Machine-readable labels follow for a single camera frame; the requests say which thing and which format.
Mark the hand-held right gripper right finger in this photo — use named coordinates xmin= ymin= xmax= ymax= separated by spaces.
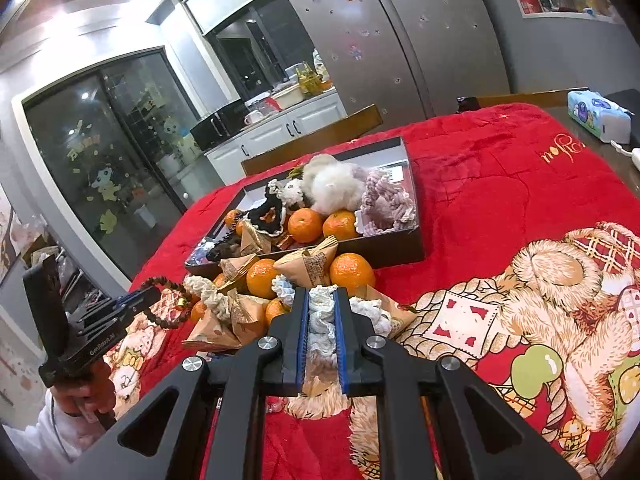
xmin=333 ymin=286 xmax=588 ymax=480

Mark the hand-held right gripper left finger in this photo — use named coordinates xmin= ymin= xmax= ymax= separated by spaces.
xmin=60 ymin=287 xmax=311 ymax=480

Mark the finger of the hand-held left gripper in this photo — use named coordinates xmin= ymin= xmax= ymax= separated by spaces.
xmin=75 ymin=287 xmax=162 ymax=328
xmin=80 ymin=295 xmax=162 ymax=341

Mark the grey white lace scrunchie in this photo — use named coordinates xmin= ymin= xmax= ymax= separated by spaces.
xmin=271 ymin=276 xmax=346 ymax=366

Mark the wooden bead bracelet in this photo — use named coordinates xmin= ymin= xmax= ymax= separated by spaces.
xmin=141 ymin=276 xmax=201 ymax=331

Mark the black shallow cardboard box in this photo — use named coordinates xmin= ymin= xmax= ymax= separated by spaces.
xmin=184 ymin=136 xmax=426 ymax=278

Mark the dark wooden desktop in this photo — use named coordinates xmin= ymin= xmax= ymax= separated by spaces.
xmin=542 ymin=89 xmax=640 ymax=181

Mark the person's left hand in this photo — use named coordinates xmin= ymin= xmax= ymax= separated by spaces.
xmin=52 ymin=360 xmax=118 ymax=421

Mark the pile of mandarin oranges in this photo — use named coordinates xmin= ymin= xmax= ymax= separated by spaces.
xmin=189 ymin=207 xmax=376 ymax=328

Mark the pile of brown triangular packets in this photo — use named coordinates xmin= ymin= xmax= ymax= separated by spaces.
xmin=181 ymin=222 xmax=418 ymax=398

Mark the cream knitted scrunchie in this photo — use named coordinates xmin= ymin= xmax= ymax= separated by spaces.
xmin=184 ymin=275 xmax=231 ymax=318

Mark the dark brown hair claw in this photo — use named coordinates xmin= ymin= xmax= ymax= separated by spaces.
xmin=205 ymin=237 xmax=243 ymax=262

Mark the glass sliding door with stickers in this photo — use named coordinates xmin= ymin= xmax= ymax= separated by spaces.
xmin=22 ymin=46 xmax=201 ymax=281

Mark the pink knitted scrunchie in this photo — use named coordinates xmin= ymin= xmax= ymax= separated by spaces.
xmin=356 ymin=169 xmax=418 ymax=237

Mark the white fluffy plush toy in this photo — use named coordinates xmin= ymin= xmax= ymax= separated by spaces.
xmin=302 ymin=165 xmax=366 ymax=213

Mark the beige fluffy scrunchie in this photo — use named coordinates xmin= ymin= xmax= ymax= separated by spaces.
xmin=305 ymin=154 xmax=346 ymax=176

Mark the black microwave oven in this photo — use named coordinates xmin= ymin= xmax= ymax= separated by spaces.
xmin=190 ymin=99 xmax=246 ymax=151

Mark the red printed blanket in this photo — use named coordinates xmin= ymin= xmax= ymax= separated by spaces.
xmin=107 ymin=102 xmax=640 ymax=480

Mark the white kitchen cabinet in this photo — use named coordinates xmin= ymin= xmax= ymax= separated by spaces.
xmin=205 ymin=89 xmax=348 ymax=186

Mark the white plastic tub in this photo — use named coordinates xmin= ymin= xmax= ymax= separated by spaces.
xmin=272 ymin=85 xmax=303 ymax=110

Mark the dark kitchen window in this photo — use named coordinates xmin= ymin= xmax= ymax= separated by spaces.
xmin=202 ymin=0 xmax=321 ymax=106

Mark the clear plastic bag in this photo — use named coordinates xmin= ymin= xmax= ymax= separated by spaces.
xmin=312 ymin=50 xmax=331 ymax=83

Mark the silver double-door refrigerator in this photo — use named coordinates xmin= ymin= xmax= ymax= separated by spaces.
xmin=265 ymin=0 xmax=511 ymax=138

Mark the blue printed tissue pack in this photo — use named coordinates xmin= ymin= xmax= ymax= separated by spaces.
xmin=566 ymin=90 xmax=635 ymax=144

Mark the small white brown plush hair tie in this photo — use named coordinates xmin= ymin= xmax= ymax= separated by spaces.
xmin=280 ymin=180 xmax=306 ymax=207

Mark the white power adapter with cable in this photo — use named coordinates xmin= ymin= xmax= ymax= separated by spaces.
xmin=611 ymin=141 xmax=640 ymax=167

